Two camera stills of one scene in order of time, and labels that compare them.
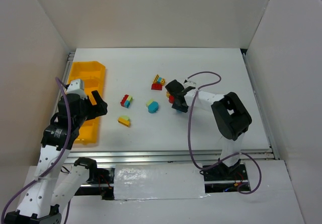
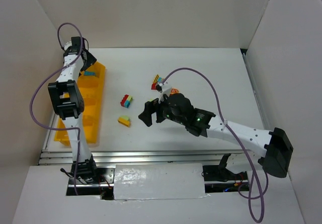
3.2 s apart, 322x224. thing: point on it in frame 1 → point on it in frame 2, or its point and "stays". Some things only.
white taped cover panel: x=160 y=180 stays
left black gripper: x=91 y=107 → x=87 y=58
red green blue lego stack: x=126 y=100 stays
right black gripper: x=180 y=96 → x=156 y=109
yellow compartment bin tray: x=92 y=73 stays
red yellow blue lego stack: x=158 y=83 stays
